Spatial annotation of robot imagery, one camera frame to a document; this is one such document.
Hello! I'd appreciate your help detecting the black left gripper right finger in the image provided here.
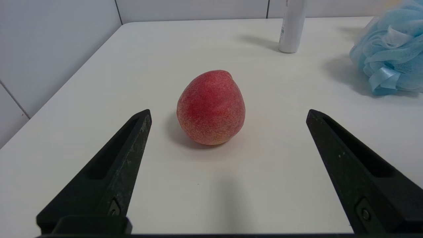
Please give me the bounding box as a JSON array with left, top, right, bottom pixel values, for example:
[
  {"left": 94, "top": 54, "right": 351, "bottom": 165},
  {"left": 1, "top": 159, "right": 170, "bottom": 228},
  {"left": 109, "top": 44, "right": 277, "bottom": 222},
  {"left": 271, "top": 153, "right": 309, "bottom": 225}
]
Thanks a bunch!
[{"left": 306, "top": 109, "right": 423, "bottom": 234}]

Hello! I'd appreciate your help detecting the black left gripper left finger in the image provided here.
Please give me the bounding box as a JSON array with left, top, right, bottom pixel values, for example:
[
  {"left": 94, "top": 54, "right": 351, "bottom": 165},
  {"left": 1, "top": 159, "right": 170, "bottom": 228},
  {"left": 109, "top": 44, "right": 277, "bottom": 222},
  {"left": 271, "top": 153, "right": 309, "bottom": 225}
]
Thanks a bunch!
[{"left": 36, "top": 109, "right": 152, "bottom": 235}]

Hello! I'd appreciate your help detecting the light blue mesh bath loofah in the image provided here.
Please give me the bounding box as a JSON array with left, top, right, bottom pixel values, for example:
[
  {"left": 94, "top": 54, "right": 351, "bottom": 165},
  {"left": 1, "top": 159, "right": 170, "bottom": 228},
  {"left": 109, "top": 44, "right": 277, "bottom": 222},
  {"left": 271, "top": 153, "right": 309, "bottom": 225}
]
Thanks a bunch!
[{"left": 349, "top": 0, "right": 423, "bottom": 97}]

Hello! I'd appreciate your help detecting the red peach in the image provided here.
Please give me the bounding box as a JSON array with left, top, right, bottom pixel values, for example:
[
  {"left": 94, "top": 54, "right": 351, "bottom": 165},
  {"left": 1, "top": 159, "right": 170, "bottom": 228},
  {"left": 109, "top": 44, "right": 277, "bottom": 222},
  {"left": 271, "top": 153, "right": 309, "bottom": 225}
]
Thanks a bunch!
[{"left": 176, "top": 70, "right": 246, "bottom": 146}]

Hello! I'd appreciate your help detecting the white cylindrical bottle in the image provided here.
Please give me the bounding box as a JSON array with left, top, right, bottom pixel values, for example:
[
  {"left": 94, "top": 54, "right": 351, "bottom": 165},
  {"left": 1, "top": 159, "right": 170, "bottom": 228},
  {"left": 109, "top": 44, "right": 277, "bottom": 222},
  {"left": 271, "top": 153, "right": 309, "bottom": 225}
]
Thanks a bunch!
[{"left": 278, "top": 0, "right": 308, "bottom": 54}]

